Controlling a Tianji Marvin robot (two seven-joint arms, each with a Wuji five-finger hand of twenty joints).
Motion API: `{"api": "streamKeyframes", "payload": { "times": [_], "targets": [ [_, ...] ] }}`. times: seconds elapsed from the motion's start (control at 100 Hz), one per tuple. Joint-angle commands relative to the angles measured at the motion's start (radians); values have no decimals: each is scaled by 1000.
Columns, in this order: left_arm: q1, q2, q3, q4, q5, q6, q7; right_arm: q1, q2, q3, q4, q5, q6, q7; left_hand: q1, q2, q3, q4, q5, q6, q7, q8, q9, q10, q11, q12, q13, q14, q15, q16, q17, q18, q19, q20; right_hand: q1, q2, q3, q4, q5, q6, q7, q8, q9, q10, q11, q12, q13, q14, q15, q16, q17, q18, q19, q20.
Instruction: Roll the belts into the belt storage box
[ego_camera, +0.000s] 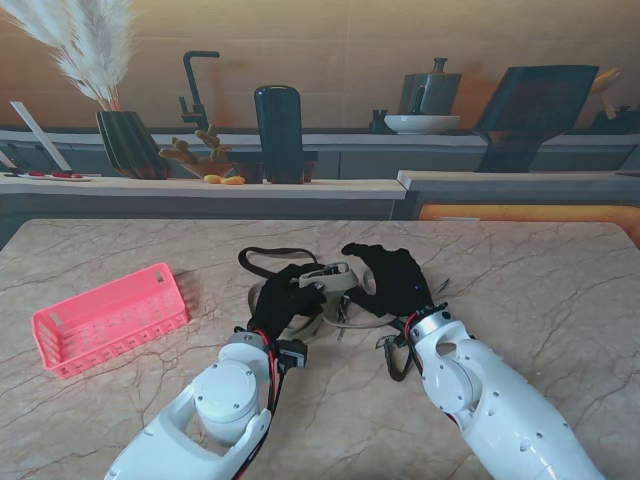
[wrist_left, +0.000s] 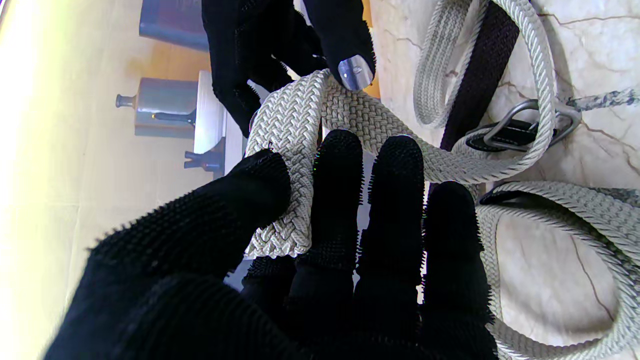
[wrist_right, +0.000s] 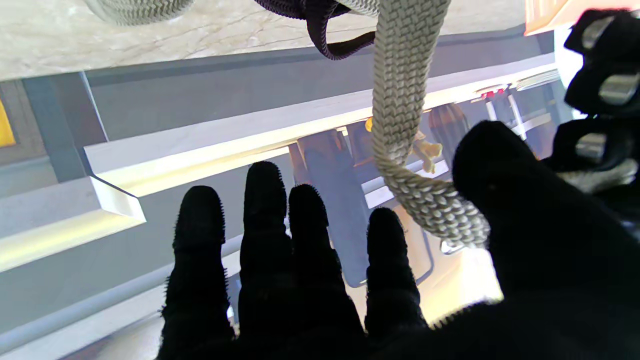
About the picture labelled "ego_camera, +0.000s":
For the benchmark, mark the black kitchen faucet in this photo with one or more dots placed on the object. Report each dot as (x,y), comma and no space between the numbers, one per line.
(192,85)

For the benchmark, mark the white ceramic bowl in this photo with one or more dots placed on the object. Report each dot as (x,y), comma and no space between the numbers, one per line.
(422,123)

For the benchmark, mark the orange citrus fruit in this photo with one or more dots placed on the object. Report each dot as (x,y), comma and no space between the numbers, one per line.
(212,178)
(233,180)

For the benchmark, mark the dark brown woven belt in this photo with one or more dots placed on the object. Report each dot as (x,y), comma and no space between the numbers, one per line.
(395,372)

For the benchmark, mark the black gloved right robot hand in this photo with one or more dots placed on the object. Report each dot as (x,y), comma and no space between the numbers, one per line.
(400,285)

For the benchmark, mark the dark low tray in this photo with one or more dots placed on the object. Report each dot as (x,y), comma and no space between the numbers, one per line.
(310,157)

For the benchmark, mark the beige woven belt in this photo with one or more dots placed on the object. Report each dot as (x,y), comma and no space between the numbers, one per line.
(340,285)

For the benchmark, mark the grey ceramic jug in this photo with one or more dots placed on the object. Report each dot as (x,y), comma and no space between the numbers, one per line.
(440,92)

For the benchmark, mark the pink plastic storage basket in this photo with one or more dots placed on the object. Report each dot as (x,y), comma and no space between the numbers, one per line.
(100,320)

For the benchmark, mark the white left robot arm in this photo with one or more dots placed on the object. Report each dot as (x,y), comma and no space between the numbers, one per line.
(225,395)

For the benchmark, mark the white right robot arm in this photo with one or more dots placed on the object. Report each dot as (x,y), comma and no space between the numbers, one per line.
(480,390)

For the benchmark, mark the white leaning board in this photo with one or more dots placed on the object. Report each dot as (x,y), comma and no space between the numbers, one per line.
(40,135)

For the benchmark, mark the white pampas grass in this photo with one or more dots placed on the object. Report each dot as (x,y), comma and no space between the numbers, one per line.
(95,55)

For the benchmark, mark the small black cup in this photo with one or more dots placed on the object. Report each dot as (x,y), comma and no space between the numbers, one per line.
(378,122)

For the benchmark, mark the cactus plant in bowl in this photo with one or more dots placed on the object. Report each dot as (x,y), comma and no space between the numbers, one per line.
(215,147)

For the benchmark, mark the plate with red food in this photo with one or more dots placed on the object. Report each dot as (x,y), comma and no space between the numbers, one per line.
(55,176)

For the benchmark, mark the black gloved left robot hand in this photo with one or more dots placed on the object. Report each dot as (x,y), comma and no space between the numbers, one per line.
(280,300)

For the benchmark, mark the dark tilted panel stand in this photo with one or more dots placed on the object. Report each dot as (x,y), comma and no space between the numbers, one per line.
(530,115)

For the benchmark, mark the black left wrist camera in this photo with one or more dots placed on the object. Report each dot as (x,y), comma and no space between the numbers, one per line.
(292,355)

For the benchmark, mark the tall black cylinder container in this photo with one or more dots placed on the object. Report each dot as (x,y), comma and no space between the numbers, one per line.
(279,135)

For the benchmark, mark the dark ribbed vase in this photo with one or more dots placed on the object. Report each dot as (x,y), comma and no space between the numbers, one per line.
(127,145)

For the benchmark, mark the grey kitchen counter wood top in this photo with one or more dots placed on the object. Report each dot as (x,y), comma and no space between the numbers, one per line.
(300,200)

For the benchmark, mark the yellow wooden spatula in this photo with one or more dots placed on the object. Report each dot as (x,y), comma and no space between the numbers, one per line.
(605,80)

